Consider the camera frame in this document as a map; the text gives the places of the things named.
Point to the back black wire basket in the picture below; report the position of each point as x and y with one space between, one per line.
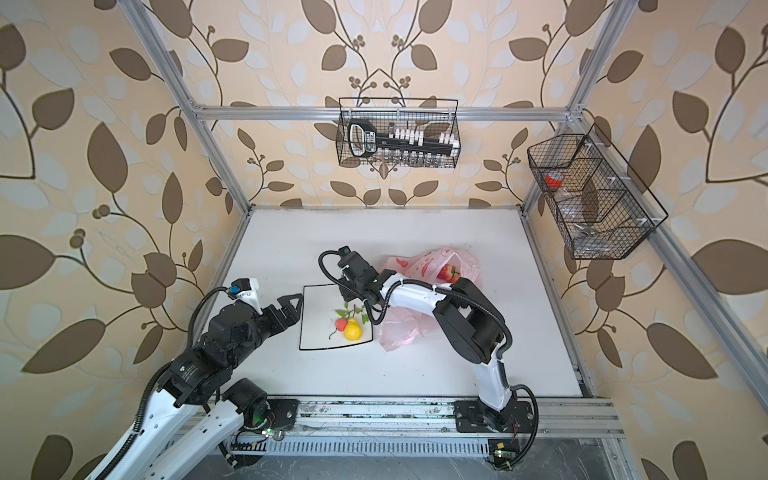
433 114

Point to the pink plastic bag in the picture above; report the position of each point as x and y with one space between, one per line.
402 325

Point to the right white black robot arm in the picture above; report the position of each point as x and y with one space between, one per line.
474 328

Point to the white square plate black rim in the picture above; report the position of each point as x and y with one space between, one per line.
318 317

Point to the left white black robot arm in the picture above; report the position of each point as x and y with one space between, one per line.
192 406

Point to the black wire basket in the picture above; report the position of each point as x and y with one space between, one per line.
433 114
628 210

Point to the fake strawberry in bag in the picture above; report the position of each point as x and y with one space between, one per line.
449 274

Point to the clear bottle red cap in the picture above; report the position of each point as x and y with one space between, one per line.
573 206

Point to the black test tube rack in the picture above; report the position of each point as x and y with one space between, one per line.
404 144

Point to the right black wire basket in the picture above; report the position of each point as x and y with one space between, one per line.
628 210

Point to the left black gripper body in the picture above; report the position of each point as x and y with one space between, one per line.
260 330

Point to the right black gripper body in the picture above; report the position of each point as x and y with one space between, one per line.
348 290

